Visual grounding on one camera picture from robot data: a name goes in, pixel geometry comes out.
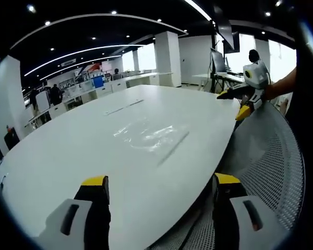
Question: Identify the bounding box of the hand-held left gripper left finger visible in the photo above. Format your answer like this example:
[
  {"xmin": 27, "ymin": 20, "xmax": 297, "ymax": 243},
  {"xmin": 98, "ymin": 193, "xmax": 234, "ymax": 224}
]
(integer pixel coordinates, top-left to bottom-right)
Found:
[{"xmin": 31, "ymin": 176, "xmax": 112, "ymax": 250}]

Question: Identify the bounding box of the clear food packaging bag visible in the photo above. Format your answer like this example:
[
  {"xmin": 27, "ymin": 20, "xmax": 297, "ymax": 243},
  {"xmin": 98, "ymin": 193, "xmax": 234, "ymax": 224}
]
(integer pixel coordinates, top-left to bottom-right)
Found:
[
  {"xmin": 112, "ymin": 121, "xmax": 178, "ymax": 154},
  {"xmin": 125, "ymin": 124, "xmax": 190, "ymax": 168}
]

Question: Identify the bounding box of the white square pillar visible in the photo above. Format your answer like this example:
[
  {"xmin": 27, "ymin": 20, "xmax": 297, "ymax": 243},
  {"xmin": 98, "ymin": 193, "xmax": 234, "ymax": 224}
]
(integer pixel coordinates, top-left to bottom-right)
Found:
[
  {"xmin": 0, "ymin": 54, "xmax": 23, "ymax": 154},
  {"xmin": 154, "ymin": 31, "xmax": 182, "ymax": 88}
]

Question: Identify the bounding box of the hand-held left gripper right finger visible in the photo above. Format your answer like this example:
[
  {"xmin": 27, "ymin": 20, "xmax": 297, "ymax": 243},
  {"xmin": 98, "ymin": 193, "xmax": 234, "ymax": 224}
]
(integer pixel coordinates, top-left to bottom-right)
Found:
[{"xmin": 211, "ymin": 172, "xmax": 286, "ymax": 250}]

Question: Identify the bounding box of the grey mesh office chair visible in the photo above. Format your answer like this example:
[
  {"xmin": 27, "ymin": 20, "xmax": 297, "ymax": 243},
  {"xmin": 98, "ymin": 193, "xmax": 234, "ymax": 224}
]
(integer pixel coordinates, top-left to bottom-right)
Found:
[{"xmin": 151, "ymin": 100, "xmax": 306, "ymax": 250}]

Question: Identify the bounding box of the white panel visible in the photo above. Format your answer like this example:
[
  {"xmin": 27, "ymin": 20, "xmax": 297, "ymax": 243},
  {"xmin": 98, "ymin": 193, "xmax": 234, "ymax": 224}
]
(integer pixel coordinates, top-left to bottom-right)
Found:
[{"xmin": 35, "ymin": 92, "xmax": 52, "ymax": 113}]

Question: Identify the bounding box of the white desk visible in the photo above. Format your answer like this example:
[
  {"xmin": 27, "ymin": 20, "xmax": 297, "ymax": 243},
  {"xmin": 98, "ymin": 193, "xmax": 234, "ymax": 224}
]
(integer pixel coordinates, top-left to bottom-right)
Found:
[{"xmin": 191, "ymin": 72, "xmax": 245, "ymax": 92}]

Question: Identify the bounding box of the long white counter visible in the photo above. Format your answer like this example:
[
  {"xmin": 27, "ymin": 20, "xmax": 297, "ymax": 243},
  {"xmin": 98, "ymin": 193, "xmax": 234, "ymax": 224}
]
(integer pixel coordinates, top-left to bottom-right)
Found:
[{"xmin": 96, "ymin": 72, "xmax": 173, "ymax": 98}]

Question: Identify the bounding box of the black hanging display screen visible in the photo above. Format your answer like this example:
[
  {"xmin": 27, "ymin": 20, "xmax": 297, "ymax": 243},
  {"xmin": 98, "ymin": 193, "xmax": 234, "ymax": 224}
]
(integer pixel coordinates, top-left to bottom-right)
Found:
[{"xmin": 215, "ymin": 7, "xmax": 240, "ymax": 54}]

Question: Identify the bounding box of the black computer monitor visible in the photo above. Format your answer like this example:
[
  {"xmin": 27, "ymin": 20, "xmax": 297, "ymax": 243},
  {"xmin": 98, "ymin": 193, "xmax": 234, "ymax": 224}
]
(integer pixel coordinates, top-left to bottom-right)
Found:
[{"xmin": 210, "ymin": 48, "xmax": 226, "ymax": 73}]

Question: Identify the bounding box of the red white wall poster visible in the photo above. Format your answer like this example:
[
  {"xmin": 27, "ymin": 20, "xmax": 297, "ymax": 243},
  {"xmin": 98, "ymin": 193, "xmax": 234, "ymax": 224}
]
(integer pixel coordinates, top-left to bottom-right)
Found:
[{"xmin": 82, "ymin": 61, "xmax": 113, "ymax": 76}]

